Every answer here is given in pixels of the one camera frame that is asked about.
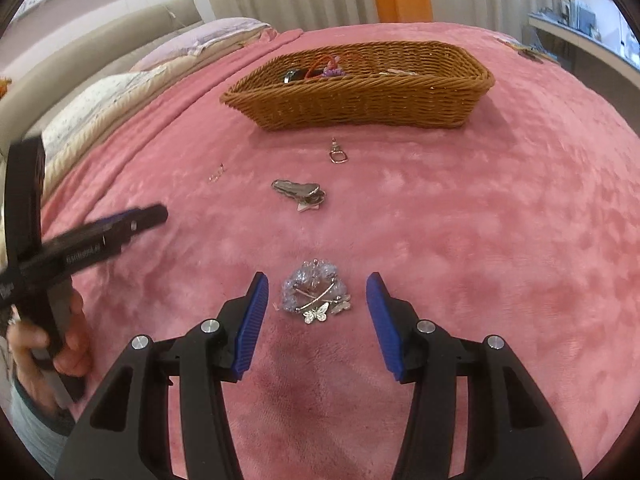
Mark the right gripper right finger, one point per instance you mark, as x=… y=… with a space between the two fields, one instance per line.
x=476 y=413

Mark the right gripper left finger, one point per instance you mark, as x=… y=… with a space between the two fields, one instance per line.
x=123 y=431

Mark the black wrist watch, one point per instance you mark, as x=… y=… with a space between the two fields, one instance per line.
x=299 y=74

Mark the person's left hand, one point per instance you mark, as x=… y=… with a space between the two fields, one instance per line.
x=74 y=359

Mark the white dotted pillow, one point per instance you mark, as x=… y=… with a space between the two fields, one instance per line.
x=84 y=107

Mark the pink bed blanket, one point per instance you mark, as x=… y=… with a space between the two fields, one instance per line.
x=522 y=223

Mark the small silver earring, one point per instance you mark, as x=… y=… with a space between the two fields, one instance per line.
x=216 y=174

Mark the silver butterfly hair clip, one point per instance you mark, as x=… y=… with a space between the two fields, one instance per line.
x=314 y=292

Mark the beige upholstered headboard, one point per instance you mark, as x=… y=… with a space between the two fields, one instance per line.
x=121 y=43

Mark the pink pillow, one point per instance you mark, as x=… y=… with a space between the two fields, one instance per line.
x=196 y=40

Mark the purple beaded scrunchie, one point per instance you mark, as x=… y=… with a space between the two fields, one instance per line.
x=333 y=68

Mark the brown wicker basket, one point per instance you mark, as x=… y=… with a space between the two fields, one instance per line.
x=420 y=84

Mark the items on bed edge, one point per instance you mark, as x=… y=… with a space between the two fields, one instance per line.
x=532 y=53

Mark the grey wall desk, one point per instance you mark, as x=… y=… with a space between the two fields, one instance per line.
x=597 y=67

